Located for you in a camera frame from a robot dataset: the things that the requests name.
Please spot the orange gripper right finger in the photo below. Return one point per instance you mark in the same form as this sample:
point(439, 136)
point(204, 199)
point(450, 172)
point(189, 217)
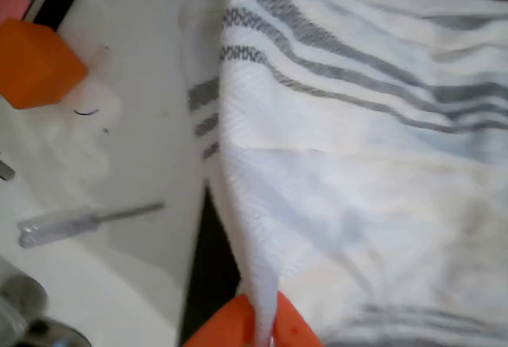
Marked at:
point(293, 331)

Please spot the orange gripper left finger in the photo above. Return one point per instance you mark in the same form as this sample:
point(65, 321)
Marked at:
point(228, 327)

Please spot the large black desk mat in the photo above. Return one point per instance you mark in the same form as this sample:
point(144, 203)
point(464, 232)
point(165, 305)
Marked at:
point(202, 283)

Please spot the round shiny metal object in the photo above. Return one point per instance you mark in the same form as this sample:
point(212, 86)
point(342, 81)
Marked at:
point(24, 295)

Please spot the small orange plastic block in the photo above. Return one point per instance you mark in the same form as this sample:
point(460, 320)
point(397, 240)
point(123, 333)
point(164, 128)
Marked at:
point(35, 65)

